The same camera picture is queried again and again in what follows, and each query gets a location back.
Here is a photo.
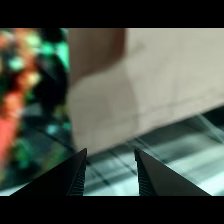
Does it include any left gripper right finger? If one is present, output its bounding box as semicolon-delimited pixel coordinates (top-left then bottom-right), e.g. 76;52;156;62
134;148;211;197

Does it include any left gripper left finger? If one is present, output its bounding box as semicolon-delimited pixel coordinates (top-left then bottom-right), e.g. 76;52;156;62
9;148;88;197

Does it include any beige garment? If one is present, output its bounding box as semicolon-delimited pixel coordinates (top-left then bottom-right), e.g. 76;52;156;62
66;28;224;157

